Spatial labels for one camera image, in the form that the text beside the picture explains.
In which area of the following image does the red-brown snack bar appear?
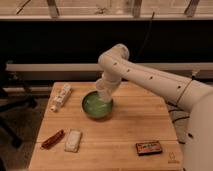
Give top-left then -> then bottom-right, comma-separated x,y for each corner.
41,130 -> 65,149

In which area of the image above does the green ceramic bowl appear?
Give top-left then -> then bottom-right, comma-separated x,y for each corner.
82,91 -> 113,119

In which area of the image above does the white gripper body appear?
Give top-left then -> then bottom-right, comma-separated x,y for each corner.
95,75 -> 120,95

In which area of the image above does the dark orange-labelled box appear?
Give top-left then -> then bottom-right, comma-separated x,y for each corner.
136,141 -> 163,156

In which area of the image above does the white tube package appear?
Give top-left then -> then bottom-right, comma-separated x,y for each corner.
51,84 -> 72,112

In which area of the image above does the white ceramic cup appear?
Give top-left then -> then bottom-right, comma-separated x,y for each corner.
98,91 -> 112,102

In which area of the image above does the black office chair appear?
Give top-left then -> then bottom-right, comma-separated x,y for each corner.
0,60 -> 37,148

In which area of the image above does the white wrapped packet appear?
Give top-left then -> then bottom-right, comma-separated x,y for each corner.
64,130 -> 82,153

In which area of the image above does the black cable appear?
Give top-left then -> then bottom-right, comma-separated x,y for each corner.
133,11 -> 156,63

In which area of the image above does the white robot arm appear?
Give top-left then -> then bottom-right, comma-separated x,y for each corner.
96,44 -> 213,171

